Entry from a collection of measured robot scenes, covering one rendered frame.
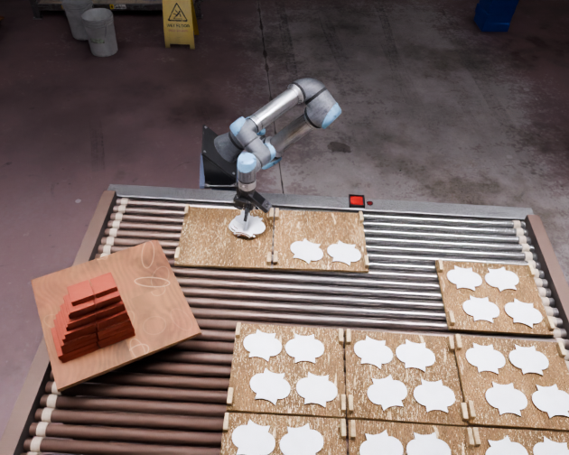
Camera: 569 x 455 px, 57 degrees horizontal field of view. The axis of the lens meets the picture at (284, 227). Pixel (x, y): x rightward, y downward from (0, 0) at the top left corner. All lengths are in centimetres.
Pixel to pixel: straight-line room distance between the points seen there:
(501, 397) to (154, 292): 131
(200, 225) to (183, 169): 179
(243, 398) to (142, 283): 59
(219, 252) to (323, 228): 49
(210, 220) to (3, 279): 171
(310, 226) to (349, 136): 221
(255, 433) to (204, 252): 83
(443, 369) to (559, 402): 40
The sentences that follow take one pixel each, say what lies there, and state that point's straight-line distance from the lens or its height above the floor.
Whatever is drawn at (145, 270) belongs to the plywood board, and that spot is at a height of 104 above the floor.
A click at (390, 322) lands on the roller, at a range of 217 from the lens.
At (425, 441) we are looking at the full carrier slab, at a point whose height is 95.
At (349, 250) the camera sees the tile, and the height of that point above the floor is 94.
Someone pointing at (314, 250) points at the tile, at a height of 94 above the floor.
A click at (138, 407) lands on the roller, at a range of 198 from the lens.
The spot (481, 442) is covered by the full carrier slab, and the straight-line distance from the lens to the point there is 201.
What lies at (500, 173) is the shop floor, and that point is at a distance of 455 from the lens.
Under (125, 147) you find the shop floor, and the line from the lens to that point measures 447.
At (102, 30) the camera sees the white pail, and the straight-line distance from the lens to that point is 561.
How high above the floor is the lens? 268
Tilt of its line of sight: 46 degrees down
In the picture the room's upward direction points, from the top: 3 degrees clockwise
